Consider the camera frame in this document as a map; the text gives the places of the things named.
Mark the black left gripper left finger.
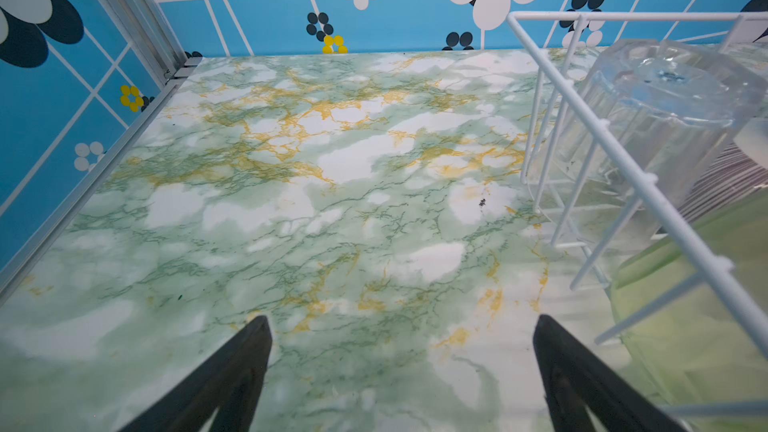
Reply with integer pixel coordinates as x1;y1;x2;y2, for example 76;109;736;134
123;315;272;431

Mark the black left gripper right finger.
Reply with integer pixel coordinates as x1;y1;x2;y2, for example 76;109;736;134
533;314;683;431

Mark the green glass tumbler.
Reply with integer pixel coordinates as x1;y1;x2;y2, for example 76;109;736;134
610;191;767;406

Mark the clear glass tumbler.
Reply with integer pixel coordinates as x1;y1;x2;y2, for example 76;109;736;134
530;39;767;247

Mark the striped ceramic bowl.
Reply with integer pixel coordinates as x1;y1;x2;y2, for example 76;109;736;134
679;118;767;222

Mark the white wire dish rack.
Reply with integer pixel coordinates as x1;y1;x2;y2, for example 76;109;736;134
506;10;768;418

